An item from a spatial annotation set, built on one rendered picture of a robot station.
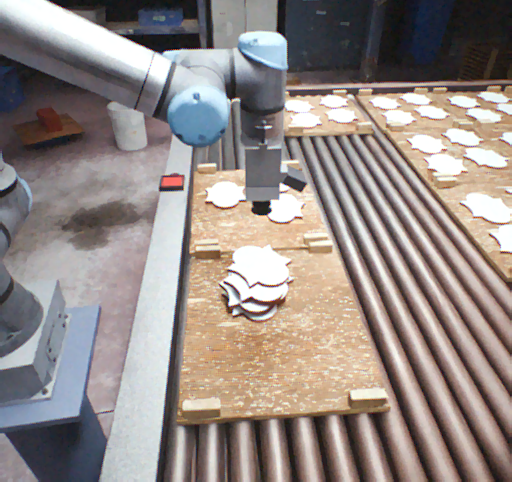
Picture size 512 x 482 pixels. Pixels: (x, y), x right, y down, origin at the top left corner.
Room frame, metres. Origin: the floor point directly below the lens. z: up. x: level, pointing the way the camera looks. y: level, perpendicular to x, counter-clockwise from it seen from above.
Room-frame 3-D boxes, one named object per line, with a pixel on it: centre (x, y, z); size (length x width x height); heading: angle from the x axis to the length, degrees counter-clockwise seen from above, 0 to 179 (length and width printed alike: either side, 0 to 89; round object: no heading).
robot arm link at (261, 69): (0.67, -0.01, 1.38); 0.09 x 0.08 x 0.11; 96
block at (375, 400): (0.37, -0.18, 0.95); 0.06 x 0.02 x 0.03; 94
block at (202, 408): (0.35, 0.09, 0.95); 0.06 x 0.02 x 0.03; 94
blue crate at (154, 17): (5.43, 1.15, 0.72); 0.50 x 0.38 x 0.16; 92
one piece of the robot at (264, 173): (0.66, -0.03, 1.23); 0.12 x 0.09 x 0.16; 91
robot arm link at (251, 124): (0.66, -0.01, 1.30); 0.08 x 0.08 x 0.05
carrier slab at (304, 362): (0.56, -0.03, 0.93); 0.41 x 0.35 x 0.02; 4
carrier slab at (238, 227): (0.97, 0.01, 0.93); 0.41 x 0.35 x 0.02; 5
